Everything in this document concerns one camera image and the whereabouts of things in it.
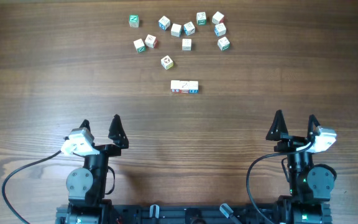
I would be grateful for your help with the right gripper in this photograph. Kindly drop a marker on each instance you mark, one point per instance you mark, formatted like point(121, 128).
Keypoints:
point(290, 142)

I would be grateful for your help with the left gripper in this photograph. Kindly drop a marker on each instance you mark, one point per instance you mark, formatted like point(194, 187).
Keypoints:
point(119, 140)

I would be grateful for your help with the wooden block red U side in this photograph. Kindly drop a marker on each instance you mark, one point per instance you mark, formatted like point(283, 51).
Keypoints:
point(175, 86)

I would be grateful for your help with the wooden block red pattern top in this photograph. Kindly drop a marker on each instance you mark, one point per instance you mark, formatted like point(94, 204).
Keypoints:
point(184, 86)

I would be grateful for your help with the wooden block blue H side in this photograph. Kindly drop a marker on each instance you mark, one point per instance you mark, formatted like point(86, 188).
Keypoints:
point(193, 87)

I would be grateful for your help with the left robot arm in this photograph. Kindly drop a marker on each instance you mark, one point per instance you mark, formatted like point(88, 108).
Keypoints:
point(87, 185)

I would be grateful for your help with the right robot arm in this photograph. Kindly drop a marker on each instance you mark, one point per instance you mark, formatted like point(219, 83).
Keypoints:
point(310, 184)

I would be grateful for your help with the wooden block green side left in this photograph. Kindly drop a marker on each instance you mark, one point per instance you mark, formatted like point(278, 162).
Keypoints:
point(139, 45)

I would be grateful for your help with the wooden block yellow side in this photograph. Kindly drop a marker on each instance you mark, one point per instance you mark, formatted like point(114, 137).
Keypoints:
point(167, 62)

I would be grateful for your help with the wooden block shell top red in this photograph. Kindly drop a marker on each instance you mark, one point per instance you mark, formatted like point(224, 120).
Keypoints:
point(151, 41)

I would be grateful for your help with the wooden block green side right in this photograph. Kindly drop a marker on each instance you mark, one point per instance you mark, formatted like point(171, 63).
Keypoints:
point(223, 43)

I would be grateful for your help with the wooden block green Z top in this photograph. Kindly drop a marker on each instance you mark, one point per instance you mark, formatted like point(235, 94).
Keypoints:
point(134, 21)

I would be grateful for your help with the wooden block M top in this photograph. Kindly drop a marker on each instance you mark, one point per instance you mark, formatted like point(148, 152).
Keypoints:
point(186, 44)

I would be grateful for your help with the wooden block blue P side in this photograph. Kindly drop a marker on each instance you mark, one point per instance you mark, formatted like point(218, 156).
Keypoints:
point(220, 29)

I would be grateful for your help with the plain white wooden block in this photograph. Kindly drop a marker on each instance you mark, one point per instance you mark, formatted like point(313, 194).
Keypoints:
point(176, 30)

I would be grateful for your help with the wooden block blue X side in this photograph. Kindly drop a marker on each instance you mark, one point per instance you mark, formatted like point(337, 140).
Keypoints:
point(189, 28)

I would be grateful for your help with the wooden block green Z side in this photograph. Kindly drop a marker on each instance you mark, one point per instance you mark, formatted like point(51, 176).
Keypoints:
point(201, 18)

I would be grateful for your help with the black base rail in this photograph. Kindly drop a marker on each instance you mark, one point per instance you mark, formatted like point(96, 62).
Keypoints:
point(213, 214)

